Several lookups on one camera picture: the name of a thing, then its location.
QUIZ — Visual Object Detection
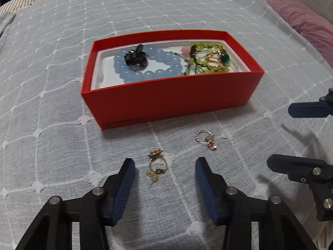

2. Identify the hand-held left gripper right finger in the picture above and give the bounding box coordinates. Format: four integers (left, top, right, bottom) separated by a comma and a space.
195, 157, 319, 250

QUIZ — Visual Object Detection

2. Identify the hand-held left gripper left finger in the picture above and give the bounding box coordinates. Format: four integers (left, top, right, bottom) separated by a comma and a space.
14, 158, 136, 250

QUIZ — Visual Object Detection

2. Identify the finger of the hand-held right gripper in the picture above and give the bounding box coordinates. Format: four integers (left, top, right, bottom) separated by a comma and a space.
267, 154, 333, 222
288, 88, 333, 118

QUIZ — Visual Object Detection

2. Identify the silver bead ring with charm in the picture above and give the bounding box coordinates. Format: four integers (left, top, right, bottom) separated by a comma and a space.
195, 130, 217, 151

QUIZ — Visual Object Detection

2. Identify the gold flower ring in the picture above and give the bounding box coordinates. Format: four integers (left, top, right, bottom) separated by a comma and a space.
146, 148, 168, 181

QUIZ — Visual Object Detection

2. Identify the red cardboard box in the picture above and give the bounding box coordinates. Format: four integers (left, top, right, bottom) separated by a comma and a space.
81, 30, 265, 131

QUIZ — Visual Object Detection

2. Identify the gold ring with green stone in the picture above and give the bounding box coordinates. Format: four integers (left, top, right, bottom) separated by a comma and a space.
205, 48, 231, 69

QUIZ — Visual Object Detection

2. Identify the blue bead bracelet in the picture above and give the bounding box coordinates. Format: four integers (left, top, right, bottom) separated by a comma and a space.
113, 45, 182, 84

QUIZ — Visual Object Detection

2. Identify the green bead bracelet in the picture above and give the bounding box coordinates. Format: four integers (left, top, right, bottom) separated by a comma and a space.
186, 42, 229, 75

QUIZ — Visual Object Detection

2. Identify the black charm ornament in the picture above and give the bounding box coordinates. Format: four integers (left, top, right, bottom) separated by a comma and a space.
124, 44, 148, 72

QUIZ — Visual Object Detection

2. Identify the pink pillow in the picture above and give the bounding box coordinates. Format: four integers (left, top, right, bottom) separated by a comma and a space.
247, 0, 333, 67

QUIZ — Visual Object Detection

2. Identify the striped bed sheet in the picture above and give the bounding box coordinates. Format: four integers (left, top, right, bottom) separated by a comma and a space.
0, 0, 63, 15

